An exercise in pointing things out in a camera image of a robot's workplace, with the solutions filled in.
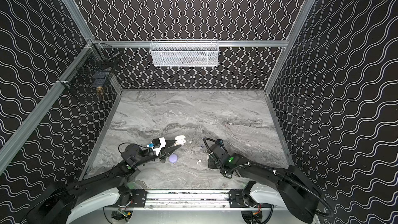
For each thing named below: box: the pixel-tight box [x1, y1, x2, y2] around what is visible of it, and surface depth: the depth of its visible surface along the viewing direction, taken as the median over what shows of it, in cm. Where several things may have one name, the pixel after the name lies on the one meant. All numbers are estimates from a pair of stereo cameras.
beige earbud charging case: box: [174, 134, 187, 146], surface depth 71 cm
